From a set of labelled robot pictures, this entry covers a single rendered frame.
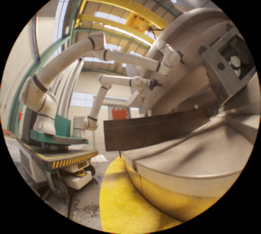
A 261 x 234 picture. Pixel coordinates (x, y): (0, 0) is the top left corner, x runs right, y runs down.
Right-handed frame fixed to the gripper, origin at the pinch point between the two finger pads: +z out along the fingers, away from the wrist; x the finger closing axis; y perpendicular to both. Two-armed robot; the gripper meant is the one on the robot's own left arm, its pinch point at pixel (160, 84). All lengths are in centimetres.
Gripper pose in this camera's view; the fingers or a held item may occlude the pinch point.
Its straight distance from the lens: 103.0
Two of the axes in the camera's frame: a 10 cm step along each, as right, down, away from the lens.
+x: -2.8, 4.4, 8.5
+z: 9.5, 0.0, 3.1
